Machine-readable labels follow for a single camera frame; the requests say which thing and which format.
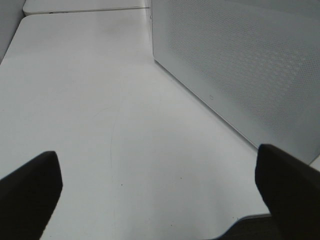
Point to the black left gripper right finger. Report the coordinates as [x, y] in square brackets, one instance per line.
[291, 191]

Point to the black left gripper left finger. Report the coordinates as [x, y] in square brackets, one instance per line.
[29, 196]

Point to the white microwave door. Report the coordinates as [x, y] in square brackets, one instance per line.
[256, 63]

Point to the white adjacent table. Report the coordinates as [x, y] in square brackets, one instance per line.
[36, 7]

